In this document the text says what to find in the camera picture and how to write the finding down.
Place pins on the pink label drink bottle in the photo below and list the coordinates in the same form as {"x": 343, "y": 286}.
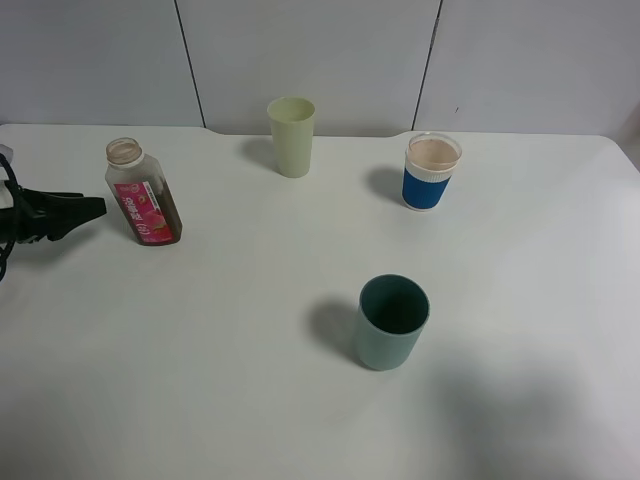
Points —
{"x": 141, "y": 191}

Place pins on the blue sleeve paper cup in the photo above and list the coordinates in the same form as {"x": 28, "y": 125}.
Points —
{"x": 430, "y": 161}

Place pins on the teal green plastic cup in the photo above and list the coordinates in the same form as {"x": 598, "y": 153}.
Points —
{"x": 392, "y": 312}

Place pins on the pale yellow plastic cup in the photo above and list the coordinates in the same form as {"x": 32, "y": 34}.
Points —
{"x": 292, "y": 125}

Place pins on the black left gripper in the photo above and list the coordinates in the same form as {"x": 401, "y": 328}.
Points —
{"x": 47, "y": 215}

